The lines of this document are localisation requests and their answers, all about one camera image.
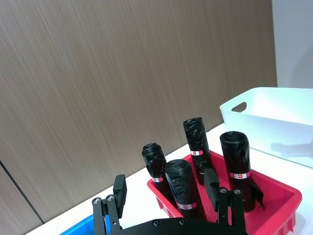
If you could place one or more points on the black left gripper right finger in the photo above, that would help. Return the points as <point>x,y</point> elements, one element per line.
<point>211,186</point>

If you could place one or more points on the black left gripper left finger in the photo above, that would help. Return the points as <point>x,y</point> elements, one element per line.
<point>120,195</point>

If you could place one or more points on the black garbage bag roll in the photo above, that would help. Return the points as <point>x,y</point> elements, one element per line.
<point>182,186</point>
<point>154,161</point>
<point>236,156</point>
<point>198,142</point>

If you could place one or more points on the blue plastic bin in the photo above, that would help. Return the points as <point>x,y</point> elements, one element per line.
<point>80,226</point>

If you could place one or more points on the red plastic bin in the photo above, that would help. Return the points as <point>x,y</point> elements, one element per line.
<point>276,195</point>

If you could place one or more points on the white plastic bin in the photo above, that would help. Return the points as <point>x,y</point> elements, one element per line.
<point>274,117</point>

